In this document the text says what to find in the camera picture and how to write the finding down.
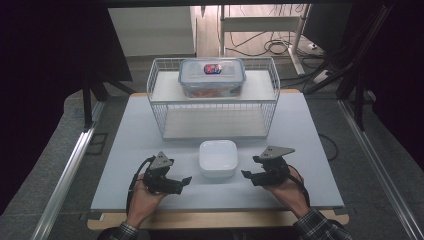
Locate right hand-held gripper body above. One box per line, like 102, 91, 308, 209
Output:
253, 145, 296, 185

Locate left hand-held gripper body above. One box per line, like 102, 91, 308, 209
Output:
143, 151, 174, 195

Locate white square bowl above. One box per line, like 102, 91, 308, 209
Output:
198, 139, 239, 179

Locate white wire shelf rack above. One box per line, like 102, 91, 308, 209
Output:
146, 57, 281, 141

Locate clear plastic lidded container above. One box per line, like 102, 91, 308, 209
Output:
178, 58, 248, 99

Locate person's right hand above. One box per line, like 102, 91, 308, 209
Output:
263, 167, 312, 219

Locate person's left hand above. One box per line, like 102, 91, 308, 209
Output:
126, 173, 168, 228

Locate pale blue table mat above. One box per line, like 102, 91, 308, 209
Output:
90, 92, 345, 212

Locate black metal stand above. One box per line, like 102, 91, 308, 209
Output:
81, 75, 136, 132
302, 4, 396, 132

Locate white power strip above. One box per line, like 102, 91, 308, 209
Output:
312, 69, 332, 85

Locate white cabinet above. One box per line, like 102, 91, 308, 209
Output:
108, 6, 198, 58

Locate left hand-held gripper cable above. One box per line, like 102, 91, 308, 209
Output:
125, 155, 156, 215

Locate hand-held gripper cable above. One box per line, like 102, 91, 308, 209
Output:
125, 155, 156, 215
287, 164, 312, 208

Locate right hand-held gripper cable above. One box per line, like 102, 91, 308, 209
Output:
287, 164, 312, 208

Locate black floor cable loop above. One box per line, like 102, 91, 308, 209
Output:
318, 133, 340, 162

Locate aluminium rail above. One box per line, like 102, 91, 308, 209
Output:
31, 100, 106, 240
337, 99, 424, 240

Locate black floor cables bundle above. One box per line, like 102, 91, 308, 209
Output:
225, 30, 303, 58

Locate white metal desk frame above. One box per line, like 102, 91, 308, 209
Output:
218, 4, 308, 76

